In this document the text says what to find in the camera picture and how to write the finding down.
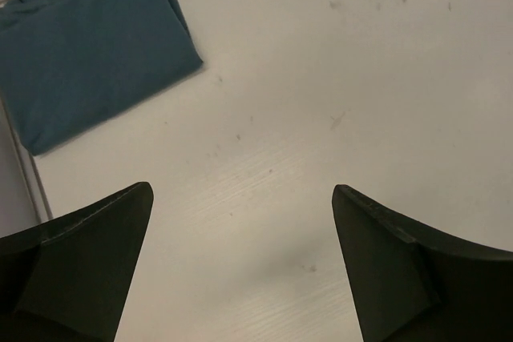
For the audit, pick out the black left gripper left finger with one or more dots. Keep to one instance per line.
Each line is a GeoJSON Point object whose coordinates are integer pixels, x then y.
{"type": "Point", "coordinates": [68, 279]}

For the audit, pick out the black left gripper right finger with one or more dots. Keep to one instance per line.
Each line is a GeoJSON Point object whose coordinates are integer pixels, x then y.
{"type": "Point", "coordinates": [412, 282]}

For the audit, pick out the teal blue t-shirt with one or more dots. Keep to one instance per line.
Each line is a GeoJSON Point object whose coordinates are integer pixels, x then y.
{"type": "Point", "coordinates": [68, 65]}

